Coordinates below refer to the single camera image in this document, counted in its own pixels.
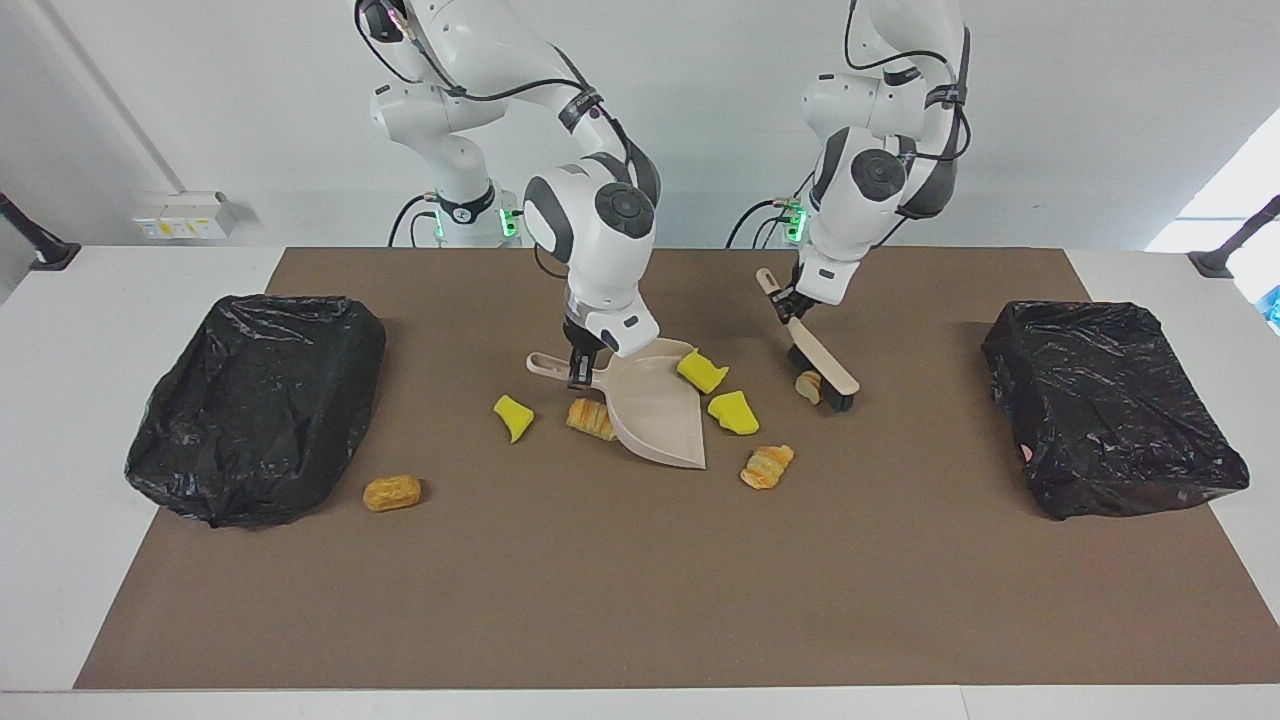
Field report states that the yellow sponge piece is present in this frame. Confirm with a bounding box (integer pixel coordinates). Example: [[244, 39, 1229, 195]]
[[493, 394, 535, 444], [707, 390, 761, 436], [677, 350, 729, 395]]

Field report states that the white wall cable duct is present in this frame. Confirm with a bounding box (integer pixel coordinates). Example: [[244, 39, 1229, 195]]
[[38, 0, 186, 196]]

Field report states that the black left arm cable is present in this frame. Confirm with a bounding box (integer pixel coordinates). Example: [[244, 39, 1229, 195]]
[[845, 0, 973, 161]]

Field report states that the brown bread nugget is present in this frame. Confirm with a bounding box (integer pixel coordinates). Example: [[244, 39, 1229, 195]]
[[362, 474, 423, 513]]

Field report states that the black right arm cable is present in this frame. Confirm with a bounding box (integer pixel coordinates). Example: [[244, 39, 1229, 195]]
[[355, 0, 663, 281]]

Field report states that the beige brush with black bristles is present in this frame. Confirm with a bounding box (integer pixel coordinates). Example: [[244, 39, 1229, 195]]
[[755, 268, 861, 414]]

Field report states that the beige plastic dustpan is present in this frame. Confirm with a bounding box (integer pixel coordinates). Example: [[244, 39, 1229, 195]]
[[526, 338, 708, 471]]

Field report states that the black left base cable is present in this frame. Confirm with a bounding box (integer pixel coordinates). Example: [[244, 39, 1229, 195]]
[[725, 170, 823, 249]]

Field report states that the brown table mat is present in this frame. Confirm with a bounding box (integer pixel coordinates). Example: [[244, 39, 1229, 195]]
[[75, 247, 1280, 691]]

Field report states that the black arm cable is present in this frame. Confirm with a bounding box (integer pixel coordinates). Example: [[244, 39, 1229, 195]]
[[845, 0, 973, 161], [355, 0, 663, 281]]

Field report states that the black bag lined bin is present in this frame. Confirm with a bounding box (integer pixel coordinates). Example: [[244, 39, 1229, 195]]
[[125, 293, 387, 529], [981, 300, 1251, 521]]

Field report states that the black base cable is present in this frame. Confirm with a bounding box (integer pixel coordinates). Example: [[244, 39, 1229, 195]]
[[725, 170, 823, 249], [388, 195, 441, 248]]

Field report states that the black stand foot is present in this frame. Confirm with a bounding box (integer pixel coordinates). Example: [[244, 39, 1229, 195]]
[[0, 192, 81, 271], [1188, 195, 1280, 279]]

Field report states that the white wall socket box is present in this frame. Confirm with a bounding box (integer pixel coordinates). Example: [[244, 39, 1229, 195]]
[[133, 192, 239, 241]]

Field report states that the black right base cable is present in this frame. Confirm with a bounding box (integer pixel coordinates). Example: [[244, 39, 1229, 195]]
[[388, 195, 441, 248]]

